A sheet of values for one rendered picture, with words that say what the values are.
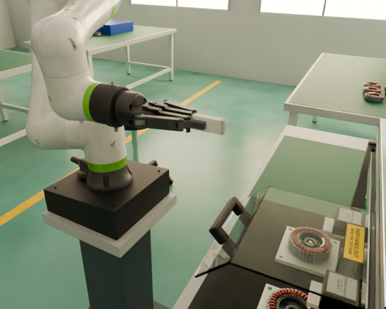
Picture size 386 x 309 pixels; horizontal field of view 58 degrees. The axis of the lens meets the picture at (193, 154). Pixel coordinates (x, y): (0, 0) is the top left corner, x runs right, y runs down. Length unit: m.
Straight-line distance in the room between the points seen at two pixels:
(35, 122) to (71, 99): 0.31
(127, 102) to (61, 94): 0.16
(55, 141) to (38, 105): 0.12
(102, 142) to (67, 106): 0.26
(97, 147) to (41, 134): 0.16
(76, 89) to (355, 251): 0.63
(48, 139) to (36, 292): 1.12
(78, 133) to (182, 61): 5.07
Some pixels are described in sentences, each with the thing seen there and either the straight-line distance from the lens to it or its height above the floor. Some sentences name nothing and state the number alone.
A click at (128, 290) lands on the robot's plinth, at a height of 0.43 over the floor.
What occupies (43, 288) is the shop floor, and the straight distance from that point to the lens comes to 2.06.
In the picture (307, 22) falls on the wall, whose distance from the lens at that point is 5.36.
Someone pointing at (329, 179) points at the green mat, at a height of 0.75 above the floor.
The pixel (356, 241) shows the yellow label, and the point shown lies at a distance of 0.65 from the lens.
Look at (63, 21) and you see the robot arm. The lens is 0.81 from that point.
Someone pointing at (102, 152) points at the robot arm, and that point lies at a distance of 1.07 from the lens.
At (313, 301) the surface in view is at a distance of 0.78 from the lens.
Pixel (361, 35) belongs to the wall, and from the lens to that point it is 5.33.
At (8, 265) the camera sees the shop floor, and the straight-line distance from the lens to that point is 2.26.
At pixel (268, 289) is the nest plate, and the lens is 0.91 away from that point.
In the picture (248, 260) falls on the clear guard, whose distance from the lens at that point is 0.56.
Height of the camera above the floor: 1.45
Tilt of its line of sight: 27 degrees down
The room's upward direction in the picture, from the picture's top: 1 degrees clockwise
